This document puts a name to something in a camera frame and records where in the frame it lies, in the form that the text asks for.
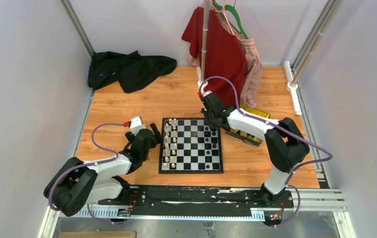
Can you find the black white chess board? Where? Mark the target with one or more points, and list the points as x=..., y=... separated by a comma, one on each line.
x=199, y=149

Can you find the white clothes rack stand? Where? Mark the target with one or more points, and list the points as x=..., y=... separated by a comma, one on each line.
x=205, y=28

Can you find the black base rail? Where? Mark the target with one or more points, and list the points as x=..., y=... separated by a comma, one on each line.
x=198, y=201

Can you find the black cloth pile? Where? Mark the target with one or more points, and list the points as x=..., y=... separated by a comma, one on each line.
x=132, y=71

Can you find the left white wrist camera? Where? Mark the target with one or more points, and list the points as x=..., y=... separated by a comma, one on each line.
x=136, y=124

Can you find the white chess pieces rows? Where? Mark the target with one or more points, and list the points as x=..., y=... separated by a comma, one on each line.
x=169, y=144

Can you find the right white rack foot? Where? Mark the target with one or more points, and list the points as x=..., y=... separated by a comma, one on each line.
x=293, y=71

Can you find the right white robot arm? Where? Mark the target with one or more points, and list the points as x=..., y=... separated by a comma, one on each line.
x=284, y=141

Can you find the pink garment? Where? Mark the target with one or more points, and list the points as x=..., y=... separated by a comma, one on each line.
x=223, y=87

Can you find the green clothes hanger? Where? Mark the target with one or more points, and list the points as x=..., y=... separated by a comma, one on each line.
x=231, y=9

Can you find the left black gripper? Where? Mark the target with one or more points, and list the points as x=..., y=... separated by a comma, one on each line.
x=156, y=138

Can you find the yellow metal tin box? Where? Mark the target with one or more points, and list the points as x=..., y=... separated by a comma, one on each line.
x=244, y=136

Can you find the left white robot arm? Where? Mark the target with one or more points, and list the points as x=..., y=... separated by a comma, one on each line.
x=78, y=184

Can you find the red shirt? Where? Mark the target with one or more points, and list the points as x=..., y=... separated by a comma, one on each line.
x=224, y=55

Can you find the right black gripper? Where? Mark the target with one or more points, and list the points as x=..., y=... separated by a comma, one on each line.
x=212, y=125

